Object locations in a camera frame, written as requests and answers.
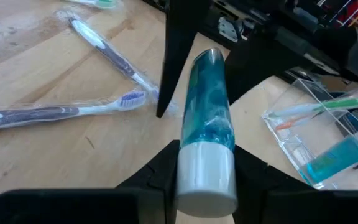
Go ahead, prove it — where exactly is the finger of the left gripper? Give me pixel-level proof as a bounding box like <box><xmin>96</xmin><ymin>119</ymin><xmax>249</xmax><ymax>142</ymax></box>
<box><xmin>155</xmin><ymin>0</ymin><xmax>213</xmax><ymax>119</ymax></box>
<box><xmin>224</xmin><ymin>29</ymin><xmax>307</xmax><ymax>105</ymax></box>

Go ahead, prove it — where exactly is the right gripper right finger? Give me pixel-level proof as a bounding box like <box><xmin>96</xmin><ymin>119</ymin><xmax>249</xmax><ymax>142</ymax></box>
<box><xmin>232</xmin><ymin>144</ymin><xmax>318</xmax><ymax>224</ymax></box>

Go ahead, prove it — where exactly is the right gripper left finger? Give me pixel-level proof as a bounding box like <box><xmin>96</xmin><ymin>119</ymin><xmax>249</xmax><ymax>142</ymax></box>
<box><xmin>116</xmin><ymin>139</ymin><xmax>180</xmax><ymax>224</ymax></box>

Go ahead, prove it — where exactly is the purple toothbrush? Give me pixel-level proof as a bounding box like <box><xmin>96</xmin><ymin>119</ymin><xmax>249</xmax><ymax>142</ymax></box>
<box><xmin>54</xmin><ymin>9</ymin><xmax>161</xmax><ymax>100</ymax></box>
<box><xmin>0</xmin><ymin>88</ymin><xmax>180</xmax><ymax>133</ymax></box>

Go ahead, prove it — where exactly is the green toothbrush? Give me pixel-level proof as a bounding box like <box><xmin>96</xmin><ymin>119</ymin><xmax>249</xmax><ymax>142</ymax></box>
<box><xmin>267</xmin><ymin>95</ymin><xmax>358</xmax><ymax>119</ymax></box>
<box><xmin>62</xmin><ymin>0</ymin><xmax>122</xmax><ymax>10</ymax></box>

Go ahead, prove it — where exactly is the clear plastic bag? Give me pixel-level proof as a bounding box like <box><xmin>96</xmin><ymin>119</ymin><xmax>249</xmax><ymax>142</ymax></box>
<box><xmin>261</xmin><ymin>77</ymin><xmax>358</xmax><ymax>191</ymax></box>

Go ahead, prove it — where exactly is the black aluminium table frame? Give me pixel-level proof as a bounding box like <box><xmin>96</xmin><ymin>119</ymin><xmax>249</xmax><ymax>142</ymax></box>
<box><xmin>272</xmin><ymin>60</ymin><xmax>358</xmax><ymax>85</ymax></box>

